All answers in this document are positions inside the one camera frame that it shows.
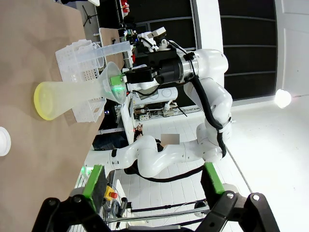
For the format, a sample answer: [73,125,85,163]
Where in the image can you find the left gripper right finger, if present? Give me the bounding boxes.
[193,161,281,232]

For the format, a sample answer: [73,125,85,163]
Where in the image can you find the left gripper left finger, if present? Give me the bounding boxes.
[31,164,108,232]

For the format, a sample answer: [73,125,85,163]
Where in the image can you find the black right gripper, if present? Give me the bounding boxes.
[110,49,184,94]

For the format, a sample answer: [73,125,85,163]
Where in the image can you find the translucent plastic funnel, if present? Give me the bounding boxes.
[102,61,128,104]

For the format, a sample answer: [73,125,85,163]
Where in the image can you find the clear plastic beaker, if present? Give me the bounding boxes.
[89,43,105,70]

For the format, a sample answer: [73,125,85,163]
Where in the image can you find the clear plastic graduated cylinder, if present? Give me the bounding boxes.
[93,40,131,58]

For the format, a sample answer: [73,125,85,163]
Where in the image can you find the white perforated plastic basket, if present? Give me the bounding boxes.
[55,39,107,123]

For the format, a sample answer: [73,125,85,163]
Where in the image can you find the translucent plastic Erlenmeyer flask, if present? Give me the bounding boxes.
[33,81,109,121]

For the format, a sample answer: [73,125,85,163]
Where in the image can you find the white round flask stopper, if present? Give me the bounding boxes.
[0,127,12,157]

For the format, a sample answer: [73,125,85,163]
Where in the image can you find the yellow emergency stop button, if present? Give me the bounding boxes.
[104,186,119,202]

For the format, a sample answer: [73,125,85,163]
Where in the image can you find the white equipment table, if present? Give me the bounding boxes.
[120,93,136,143]

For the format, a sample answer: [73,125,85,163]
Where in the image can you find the white electronic device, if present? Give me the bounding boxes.
[134,87,178,102]

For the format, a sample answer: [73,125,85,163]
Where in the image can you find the small brown table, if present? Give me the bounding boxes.
[98,27,121,66]

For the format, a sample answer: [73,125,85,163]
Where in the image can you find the operator in dark clothes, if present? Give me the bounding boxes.
[124,123,181,176]

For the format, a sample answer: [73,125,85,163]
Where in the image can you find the small black tripod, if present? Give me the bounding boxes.
[81,4,98,25]

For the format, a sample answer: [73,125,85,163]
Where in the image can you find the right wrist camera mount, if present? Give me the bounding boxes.
[141,27,169,53]

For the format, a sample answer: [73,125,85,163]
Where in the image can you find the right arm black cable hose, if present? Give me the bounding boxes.
[124,76,227,184]

